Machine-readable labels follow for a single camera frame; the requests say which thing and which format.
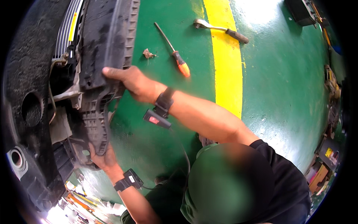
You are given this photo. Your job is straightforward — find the thin black cable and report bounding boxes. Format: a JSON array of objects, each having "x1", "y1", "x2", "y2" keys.
[{"x1": 168, "y1": 127, "x2": 192, "y2": 180}]

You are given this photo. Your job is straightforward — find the person's legs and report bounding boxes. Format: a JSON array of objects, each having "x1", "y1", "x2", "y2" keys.
[{"x1": 120, "y1": 168, "x2": 193, "y2": 224}]

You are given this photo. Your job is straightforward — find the dried leaf scrap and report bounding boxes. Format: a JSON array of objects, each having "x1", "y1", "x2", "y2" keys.
[{"x1": 142, "y1": 48, "x2": 156, "y2": 60}]

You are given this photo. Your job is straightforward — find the black wrist band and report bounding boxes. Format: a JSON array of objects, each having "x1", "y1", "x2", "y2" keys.
[
  {"x1": 113, "y1": 168, "x2": 144, "y2": 192},
  {"x1": 143, "y1": 87, "x2": 176, "y2": 130}
]

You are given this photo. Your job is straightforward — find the heap of workshop tools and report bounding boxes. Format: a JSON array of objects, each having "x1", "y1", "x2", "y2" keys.
[{"x1": 323, "y1": 64, "x2": 342, "y2": 138}]

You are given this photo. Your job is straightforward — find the cluttered workshop bench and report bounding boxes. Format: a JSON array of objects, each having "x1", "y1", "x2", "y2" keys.
[{"x1": 46, "y1": 179, "x2": 127, "y2": 224}]

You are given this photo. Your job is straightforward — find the round fog lamp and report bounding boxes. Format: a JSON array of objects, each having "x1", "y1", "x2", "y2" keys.
[{"x1": 7, "y1": 146, "x2": 28, "y2": 180}]

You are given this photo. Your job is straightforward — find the person's left hand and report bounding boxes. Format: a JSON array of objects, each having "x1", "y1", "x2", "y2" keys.
[{"x1": 88, "y1": 142, "x2": 120, "y2": 176}]

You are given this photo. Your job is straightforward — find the bent metal pipe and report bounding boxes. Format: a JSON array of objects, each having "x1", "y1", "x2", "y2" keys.
[{"x1": 48, "y1": 52, "x2": 70, "y2": 125}]

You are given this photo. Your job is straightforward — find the person's body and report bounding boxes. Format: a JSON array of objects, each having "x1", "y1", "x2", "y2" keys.
[{"x1": 180, "y1": 139, "x2": 313, "y2": 224}]

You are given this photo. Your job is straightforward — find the cluttered workshop shelf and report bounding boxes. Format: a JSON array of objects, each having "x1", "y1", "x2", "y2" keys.
[{"x1": 304, "y1": 134, "x2": 343, "y2": 198}]

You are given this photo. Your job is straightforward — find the black plastic engine undertray panel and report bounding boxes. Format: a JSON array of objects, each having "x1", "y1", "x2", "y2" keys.
[{"x1": 75, "y1": 0, "x2": 141, "y2": 157}]

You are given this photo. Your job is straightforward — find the silver finned car radiator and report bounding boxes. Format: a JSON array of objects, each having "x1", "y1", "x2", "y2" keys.
[{"x1": 53, "y1": 0, "x2": 84, "y2": 59}]

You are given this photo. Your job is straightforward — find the orange handled screwdriver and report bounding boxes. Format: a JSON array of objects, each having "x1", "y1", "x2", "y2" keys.
[{"x1": 154, "y1": 22, "x2": 191, "y2": 78}]

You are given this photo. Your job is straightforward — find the person's right hand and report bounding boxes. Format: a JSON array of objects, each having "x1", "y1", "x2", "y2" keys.
[{"x1": 102, "y1": 66, "x2": 168, "y2": 105}]

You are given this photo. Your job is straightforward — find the ratchet wrench with black grip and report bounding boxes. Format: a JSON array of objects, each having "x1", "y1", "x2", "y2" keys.
[{"x1": 193, "y1": 18, "x2": 249, "y2": 45}]

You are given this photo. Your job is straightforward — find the black box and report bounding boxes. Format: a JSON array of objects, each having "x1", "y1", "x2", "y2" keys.
[{"x1": 284, "y1": 0, "x2": 323, "y2": 27}]

